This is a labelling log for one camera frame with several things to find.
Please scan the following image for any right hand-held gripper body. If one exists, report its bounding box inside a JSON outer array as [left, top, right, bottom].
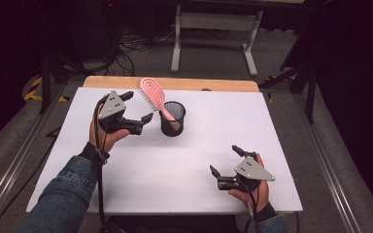
[[217, 150, 277, 193]]

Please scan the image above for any left hand-held gripper cable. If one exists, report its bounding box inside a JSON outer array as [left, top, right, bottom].
[[91, 95, 110, 233]]

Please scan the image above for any person's left hand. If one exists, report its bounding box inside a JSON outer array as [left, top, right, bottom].
[[88, 111, 131, 153]]

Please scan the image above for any aluminium rail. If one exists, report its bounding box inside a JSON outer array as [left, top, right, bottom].
[[0, 82, 67, 232], [292, 91, 362, 233]]

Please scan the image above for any grey metal table frame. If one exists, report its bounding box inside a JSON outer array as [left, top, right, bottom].
[[170, 3, 264, 78]]

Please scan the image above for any yellow black hazard tape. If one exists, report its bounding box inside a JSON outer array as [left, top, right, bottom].
[[23, 76, 69, 103]]

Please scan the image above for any tangle of black cables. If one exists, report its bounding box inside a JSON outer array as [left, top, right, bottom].
[[110, 28, 176, 77]]

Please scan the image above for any black mesh pen holder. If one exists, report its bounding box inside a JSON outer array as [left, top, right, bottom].
[[158, 100, 187, 138]]

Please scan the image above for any hand-held gripper cable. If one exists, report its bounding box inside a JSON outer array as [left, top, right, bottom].
[[91, 95, 110, 233], [239, 180, 260, 233]]

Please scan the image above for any white board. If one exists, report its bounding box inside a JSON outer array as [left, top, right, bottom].
[[26, 86, 304, 216]]

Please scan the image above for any black metal stand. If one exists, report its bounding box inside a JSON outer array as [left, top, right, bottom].
[[260, 61, 319, 124], [38, 54, 88, 116]]

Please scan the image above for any person's right hand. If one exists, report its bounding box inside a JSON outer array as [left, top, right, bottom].
[[227, 153, 270, 214]]

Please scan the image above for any right hand-held gripper cable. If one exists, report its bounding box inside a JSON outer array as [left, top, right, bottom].
[[239, 180, 260, 233]]

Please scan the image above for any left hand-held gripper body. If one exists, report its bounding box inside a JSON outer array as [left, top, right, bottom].
[[96, 90, 144, 136]]

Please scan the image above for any pink hairbrush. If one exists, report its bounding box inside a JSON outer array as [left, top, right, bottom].
[[137, 77, 182, 132]]

